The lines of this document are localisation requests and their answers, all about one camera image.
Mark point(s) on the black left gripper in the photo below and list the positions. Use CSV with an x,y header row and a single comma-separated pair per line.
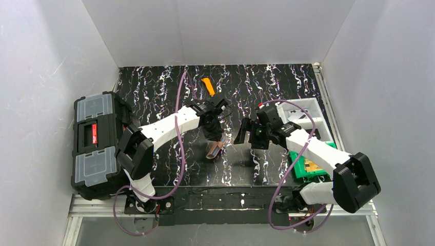
x,y
213,130

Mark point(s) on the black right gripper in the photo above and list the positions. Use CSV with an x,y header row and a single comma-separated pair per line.
x,y
250,133

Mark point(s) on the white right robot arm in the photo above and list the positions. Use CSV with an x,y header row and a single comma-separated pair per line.
x,y
353,180

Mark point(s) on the white plastic bin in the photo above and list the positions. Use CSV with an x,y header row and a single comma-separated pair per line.
x,y
311,106

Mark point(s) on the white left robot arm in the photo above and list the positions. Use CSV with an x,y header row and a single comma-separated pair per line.
x,y
135,151

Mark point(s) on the aluminium frame rail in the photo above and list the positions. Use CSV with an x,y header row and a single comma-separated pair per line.
x,y
104,208

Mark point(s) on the gold card in green bin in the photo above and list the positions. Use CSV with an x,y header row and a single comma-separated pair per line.
x,y
311,167

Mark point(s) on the green plastic bin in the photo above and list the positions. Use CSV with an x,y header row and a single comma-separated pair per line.
x,y
299,172

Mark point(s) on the black toolbox with clear lids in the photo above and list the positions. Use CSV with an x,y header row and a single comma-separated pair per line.
x,y
99,122

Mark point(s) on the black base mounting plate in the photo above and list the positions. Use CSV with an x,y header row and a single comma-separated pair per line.
x,y
209,205

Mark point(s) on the white credit card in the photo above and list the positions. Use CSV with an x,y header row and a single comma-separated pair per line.
x,y
294,115

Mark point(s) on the orange utility knife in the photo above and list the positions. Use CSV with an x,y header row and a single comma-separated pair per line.
x,y
208,84

